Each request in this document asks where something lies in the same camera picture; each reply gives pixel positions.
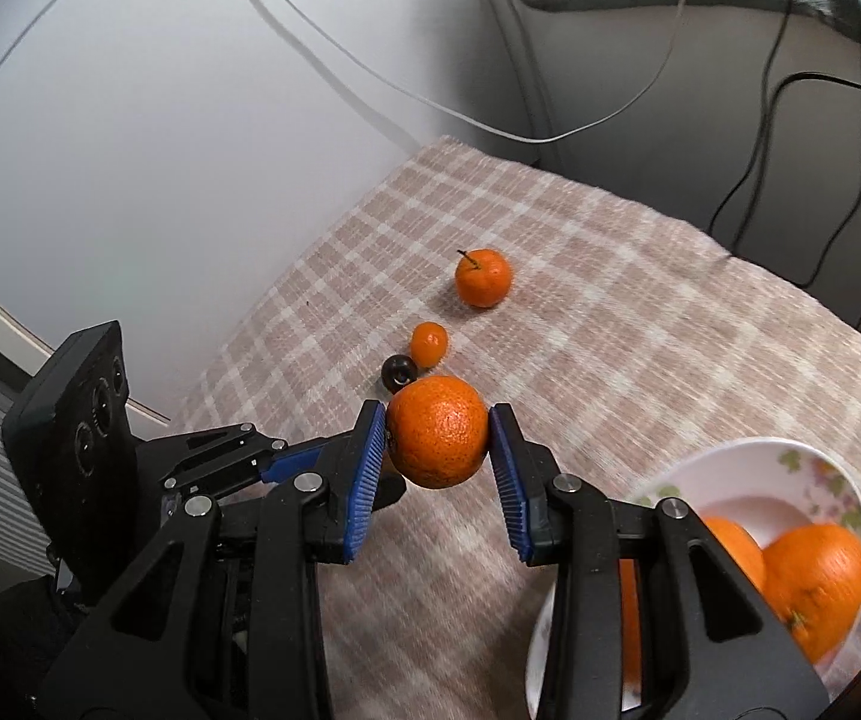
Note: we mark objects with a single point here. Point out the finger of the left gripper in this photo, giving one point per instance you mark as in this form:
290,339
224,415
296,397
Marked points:
350,497
224,460

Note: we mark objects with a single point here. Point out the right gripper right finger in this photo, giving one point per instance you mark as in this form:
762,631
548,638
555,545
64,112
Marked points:
625,584

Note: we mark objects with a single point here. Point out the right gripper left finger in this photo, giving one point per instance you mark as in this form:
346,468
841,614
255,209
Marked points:
235,576

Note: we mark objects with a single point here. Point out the rough orange tangerine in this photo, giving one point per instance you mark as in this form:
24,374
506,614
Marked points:
437,431

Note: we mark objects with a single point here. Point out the dark round fruit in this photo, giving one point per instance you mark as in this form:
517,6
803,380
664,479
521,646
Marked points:
398,371

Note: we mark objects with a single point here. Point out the large dimpled orange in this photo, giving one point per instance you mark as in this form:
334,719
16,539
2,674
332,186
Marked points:
813,585

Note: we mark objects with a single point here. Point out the small orange kumquat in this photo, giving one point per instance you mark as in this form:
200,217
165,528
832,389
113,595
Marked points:
428,344

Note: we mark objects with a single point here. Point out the small mandarin with stem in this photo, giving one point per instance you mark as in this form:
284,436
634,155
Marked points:
483,277

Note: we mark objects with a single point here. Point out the orange in bowl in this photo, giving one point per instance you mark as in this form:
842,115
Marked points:
739,545

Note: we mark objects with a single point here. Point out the floral white plate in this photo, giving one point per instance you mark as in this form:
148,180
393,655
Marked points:
700,509

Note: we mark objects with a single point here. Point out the pink plaid tablecloth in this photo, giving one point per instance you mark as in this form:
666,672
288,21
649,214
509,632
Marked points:
628,342

